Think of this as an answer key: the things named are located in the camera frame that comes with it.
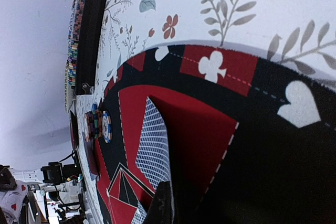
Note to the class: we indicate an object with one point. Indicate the round red black poker mat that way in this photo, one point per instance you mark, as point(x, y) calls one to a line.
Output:
point(250, 141)

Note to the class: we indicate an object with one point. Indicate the far right chip row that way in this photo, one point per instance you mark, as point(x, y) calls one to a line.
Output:
point(73, 44)

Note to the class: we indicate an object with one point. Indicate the floral white tablecloth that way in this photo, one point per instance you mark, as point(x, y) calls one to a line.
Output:
point(296, 34)

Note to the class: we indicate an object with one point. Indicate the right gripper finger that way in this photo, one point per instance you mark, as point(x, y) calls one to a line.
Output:
point(161, 207)

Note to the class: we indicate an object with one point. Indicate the black poker chip case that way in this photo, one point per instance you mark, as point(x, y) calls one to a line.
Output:
point(88, 46)

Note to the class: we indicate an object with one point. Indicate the red floral round cushion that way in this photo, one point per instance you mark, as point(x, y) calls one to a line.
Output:
point(73, 130)

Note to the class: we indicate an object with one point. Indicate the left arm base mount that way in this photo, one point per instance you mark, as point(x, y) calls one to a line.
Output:
point(63, 184)

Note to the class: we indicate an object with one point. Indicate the face-down card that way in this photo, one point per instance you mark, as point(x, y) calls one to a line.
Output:
point(139, 215)
point(90, 155)
point(153, 159)

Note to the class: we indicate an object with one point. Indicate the blue small blind button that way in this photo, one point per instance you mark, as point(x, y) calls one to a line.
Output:
point(94, 107)

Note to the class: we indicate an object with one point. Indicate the red orange chip stack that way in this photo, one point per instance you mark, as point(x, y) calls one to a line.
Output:
point(92, 122)

